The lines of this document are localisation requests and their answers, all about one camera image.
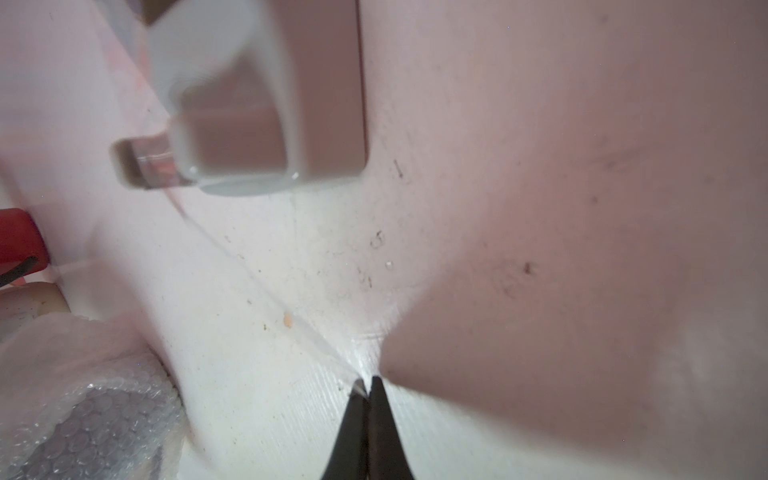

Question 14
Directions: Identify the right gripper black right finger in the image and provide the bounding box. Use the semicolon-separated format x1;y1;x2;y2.
368;376;415;480

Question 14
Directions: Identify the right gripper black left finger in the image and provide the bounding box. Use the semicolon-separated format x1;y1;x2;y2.
321;379;369;480

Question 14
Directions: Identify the clear bubble wrap sheet top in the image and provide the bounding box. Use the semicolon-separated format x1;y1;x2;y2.
1;313;187;479

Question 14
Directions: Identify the red ceramic mug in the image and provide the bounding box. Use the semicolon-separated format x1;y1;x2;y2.
1;208;50;287

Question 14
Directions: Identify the white ceramic mug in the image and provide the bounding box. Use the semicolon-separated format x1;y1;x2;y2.
0;282;70;339

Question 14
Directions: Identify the grey tape dispenser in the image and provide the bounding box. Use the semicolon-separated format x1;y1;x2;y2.
98;1;367;197

